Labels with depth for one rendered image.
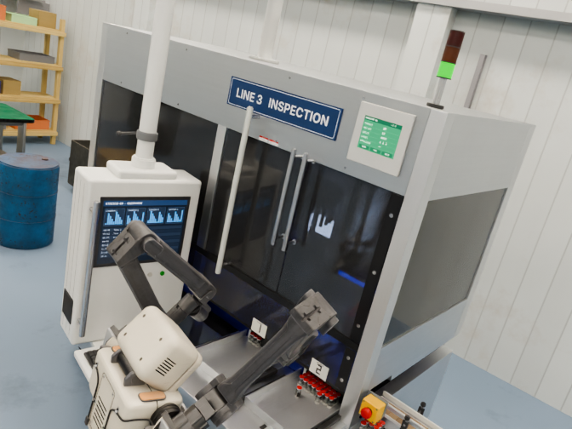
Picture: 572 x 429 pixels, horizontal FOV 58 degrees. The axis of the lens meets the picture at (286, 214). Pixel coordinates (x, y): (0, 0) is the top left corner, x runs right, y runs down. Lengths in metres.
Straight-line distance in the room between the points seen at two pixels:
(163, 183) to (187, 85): 0.53
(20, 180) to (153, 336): 3.57
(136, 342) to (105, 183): 0.81
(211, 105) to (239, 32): 3.72
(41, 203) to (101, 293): 2.76
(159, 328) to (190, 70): 1.37
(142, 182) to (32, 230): 2.98
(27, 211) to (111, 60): 2.29
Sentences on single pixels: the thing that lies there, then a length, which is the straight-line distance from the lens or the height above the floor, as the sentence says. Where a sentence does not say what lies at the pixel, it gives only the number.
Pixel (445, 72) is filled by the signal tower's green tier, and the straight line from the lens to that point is 1.81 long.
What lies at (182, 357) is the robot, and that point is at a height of 1.33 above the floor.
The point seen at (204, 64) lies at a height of 2.03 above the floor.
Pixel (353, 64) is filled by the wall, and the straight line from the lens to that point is 5.08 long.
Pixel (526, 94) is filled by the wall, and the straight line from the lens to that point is 4.45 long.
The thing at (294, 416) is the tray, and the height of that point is 0.88.
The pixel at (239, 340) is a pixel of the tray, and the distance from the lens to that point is 2.44.
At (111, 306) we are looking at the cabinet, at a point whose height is 0.97.
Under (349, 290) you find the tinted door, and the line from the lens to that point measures 1.95.
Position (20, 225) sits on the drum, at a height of 0.23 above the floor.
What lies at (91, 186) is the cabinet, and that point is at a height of 1.52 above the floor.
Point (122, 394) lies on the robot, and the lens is 1.50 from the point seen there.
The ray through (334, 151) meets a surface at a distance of 1.91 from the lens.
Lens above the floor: 2.17
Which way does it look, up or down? 17 degrees down
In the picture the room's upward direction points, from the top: 13 degrees clockwise
